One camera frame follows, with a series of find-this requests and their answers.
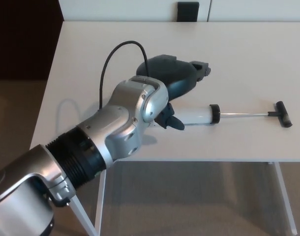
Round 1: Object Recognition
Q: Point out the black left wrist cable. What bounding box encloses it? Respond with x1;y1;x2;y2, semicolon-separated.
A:
99;41;149;110

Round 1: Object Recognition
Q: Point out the white air pump black handle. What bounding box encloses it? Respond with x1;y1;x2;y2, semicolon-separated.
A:
150;100;293;129

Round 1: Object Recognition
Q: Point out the white desk with metal legs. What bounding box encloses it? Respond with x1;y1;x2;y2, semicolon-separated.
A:
29;21;300;236

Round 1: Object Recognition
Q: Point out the white cabinet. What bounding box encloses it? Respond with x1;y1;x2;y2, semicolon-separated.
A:
59;0;300;23

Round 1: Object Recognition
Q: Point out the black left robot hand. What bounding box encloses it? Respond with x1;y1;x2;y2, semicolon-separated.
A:
136;54;212;131

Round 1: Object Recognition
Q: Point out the black rectangular panel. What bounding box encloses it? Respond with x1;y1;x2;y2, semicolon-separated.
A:
177;1;200;23

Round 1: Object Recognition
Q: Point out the dark brown wall panel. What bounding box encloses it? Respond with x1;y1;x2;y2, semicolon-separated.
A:
0;0;64;81

